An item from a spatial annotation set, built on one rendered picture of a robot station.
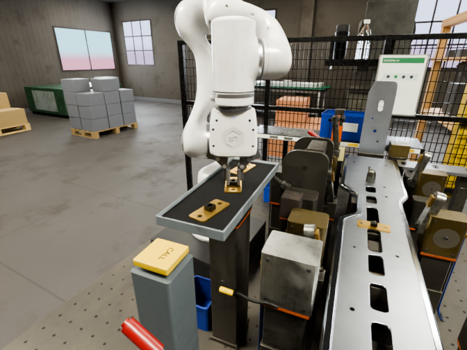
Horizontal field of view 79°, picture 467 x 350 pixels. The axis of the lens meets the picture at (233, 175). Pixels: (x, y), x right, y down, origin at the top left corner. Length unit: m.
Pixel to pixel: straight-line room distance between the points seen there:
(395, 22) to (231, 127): 6.28
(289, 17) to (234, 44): 8.03
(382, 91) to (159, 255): 1.28
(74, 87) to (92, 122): 0.72
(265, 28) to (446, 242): 0.72
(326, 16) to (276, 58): 7.76
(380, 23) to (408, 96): 4.98
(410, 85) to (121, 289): 1.65
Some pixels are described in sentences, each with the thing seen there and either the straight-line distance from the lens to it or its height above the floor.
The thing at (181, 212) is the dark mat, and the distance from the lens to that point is 0.55.
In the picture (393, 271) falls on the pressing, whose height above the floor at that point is 1.00.
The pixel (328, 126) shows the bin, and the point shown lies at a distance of 1.64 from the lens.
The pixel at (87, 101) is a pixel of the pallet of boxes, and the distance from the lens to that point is 6.06.
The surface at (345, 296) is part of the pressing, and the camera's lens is 0.64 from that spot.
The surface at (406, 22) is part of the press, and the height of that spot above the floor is 2.07.
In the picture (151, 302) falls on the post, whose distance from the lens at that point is 0.48.
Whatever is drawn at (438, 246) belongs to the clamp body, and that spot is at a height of 0.96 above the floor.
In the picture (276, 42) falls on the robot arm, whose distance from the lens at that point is 0.59.
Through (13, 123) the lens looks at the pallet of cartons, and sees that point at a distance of 7.55.
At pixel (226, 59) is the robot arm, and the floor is 1.43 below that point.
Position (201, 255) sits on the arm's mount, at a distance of 1.02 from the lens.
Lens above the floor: 1.43
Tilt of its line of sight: 22 degrees down
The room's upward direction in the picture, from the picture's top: straight up
